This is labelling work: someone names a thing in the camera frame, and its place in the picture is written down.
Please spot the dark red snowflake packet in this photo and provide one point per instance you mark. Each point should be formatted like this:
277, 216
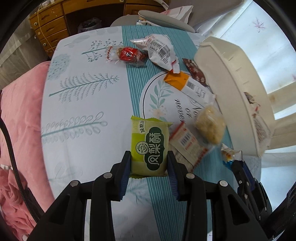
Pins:
195, 71

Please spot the green pineapple cake packet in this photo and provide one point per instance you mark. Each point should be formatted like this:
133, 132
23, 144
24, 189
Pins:
149, 147

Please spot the small red wrapped candy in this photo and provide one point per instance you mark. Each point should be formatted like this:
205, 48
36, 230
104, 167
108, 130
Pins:
126, 54

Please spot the wooden desk with drawers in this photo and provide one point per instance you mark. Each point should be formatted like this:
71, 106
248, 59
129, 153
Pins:
61, 19

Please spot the clear bag yellow popcorn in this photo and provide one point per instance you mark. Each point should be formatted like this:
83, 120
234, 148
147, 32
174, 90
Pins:
211, 124

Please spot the white red large snack bag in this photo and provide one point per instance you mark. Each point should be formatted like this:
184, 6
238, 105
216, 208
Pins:
160, 51

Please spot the grey office chair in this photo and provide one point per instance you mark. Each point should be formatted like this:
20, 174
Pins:
199, 13

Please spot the white plastic storage bin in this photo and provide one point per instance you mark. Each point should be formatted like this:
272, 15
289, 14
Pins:
230, 73

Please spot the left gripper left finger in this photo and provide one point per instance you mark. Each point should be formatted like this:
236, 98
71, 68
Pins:
65, 218

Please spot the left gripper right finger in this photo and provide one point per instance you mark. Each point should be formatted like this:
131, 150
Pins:
231, 218

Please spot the pink blanket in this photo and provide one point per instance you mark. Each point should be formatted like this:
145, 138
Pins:
21, 103

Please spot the patterned teal white tablecloth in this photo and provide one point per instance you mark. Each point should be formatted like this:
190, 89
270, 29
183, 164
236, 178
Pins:
86, 126

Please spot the red striped white snack packet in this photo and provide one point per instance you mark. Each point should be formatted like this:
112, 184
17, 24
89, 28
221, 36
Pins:
187, 148

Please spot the large clear bread bag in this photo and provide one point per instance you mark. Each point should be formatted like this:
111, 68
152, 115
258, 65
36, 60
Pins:
262, 129

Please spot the orange and white snack packet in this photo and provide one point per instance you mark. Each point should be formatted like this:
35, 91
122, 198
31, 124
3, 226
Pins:
190, 87

